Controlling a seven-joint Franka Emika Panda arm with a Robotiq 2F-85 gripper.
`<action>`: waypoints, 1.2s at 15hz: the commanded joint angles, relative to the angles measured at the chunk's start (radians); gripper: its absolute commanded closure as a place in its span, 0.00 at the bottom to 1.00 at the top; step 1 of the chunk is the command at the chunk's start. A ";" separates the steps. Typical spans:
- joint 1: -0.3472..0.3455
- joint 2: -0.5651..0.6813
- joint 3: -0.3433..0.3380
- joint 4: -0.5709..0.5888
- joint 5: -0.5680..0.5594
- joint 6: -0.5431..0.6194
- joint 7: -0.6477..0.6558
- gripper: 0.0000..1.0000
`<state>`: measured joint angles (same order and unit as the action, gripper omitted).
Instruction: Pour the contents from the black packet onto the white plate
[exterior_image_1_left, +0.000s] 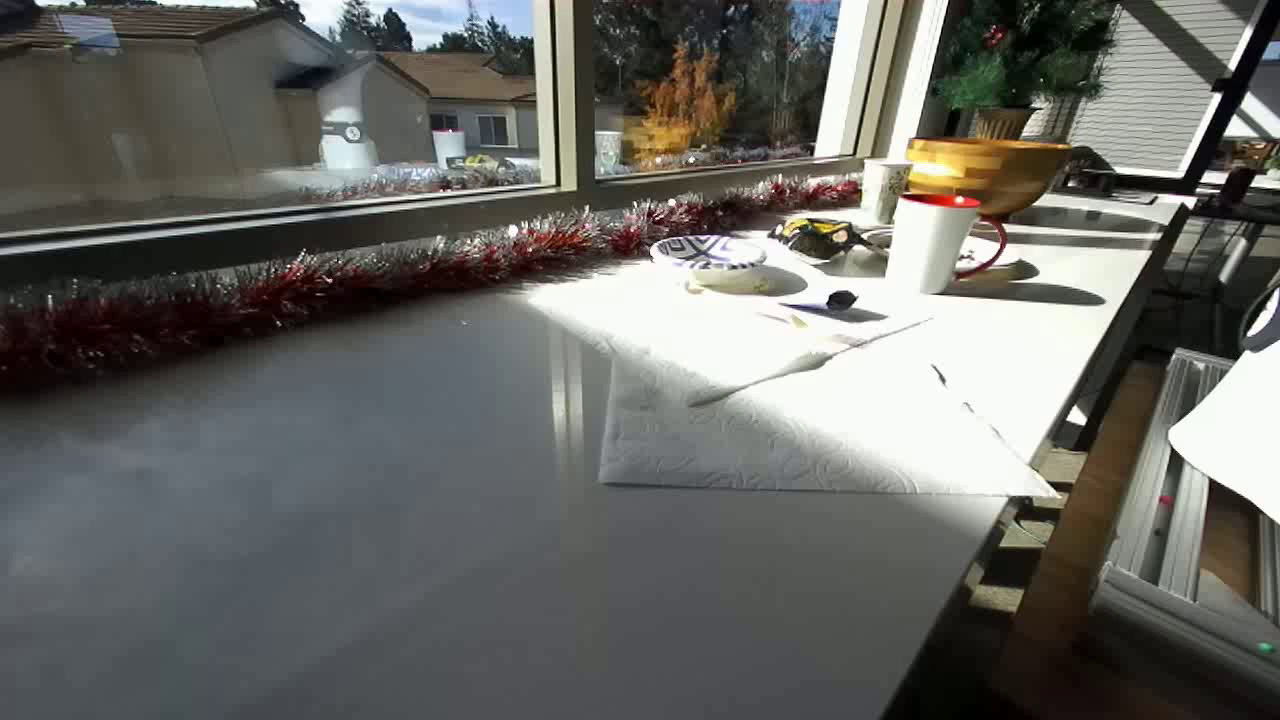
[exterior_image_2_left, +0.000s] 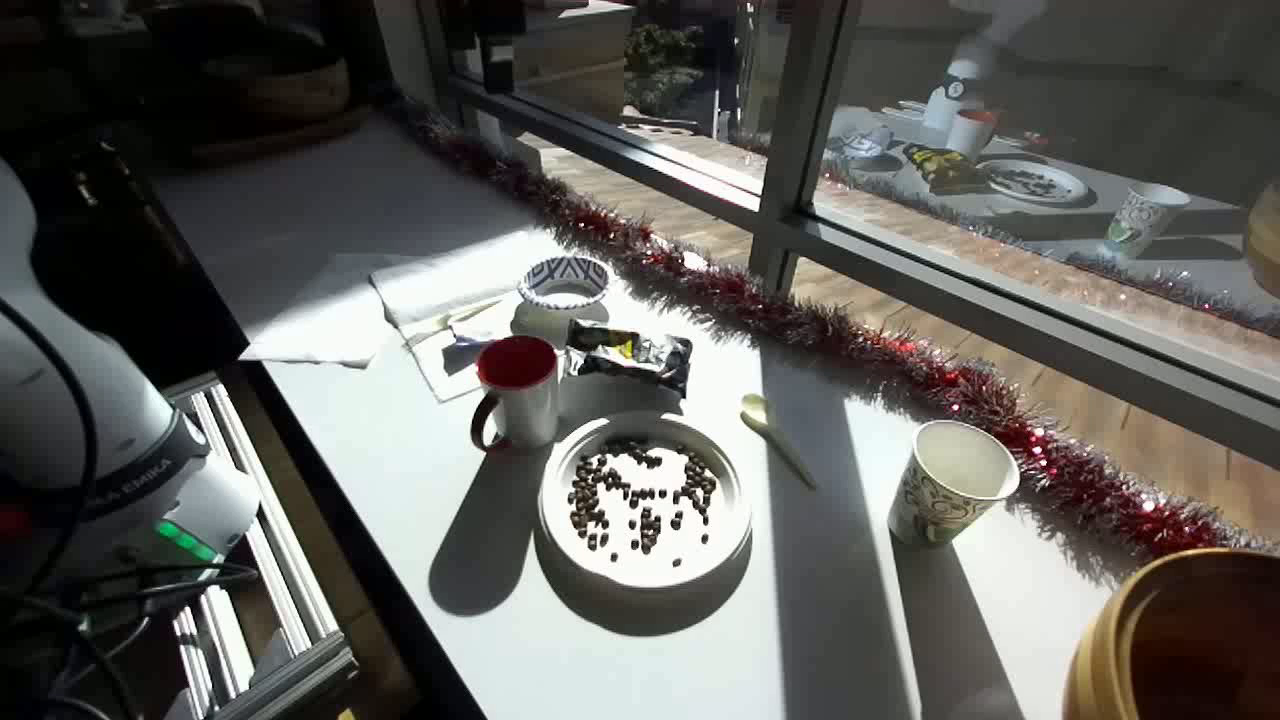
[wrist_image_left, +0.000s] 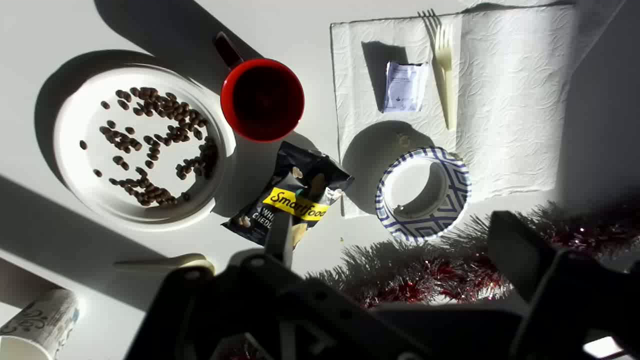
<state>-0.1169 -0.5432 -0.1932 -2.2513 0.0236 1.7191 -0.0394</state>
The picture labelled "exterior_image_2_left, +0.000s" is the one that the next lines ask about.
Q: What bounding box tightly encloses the black snack packet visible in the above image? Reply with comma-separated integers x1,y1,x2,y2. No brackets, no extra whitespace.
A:
567,320,692,395

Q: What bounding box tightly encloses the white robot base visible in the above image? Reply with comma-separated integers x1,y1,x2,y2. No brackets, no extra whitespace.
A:
0,166,258,591

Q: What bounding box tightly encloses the white plate with beans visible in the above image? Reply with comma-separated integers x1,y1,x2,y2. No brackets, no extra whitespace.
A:
537,412,752,596

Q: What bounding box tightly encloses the blue patterned bowl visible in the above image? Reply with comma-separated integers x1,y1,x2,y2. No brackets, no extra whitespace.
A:
511,256,610,339

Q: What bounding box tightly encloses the red and white mug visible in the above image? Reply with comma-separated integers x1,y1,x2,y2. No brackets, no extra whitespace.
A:
472,336,558,451

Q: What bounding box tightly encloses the white paper towel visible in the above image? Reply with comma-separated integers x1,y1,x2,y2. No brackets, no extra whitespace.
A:
246,253,525,370

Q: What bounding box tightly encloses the patterned paper cup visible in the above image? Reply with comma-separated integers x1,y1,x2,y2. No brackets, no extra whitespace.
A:
889,421,1021,547

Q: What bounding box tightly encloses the red tinsel garland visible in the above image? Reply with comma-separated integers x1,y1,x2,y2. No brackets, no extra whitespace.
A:
387,102,1248,555

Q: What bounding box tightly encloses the wicker basket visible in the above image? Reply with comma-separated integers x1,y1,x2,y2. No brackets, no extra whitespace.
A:
144,0,365,166

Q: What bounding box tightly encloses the yellow wooden bowl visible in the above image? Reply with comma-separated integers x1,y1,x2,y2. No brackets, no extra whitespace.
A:
1058,547,1280,720

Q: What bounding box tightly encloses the aluminium frame rail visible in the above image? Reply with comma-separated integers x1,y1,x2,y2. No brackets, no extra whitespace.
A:
170,383,359,720

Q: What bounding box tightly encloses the dark window frame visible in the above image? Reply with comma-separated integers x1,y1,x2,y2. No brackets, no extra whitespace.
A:
410,0,1280,459

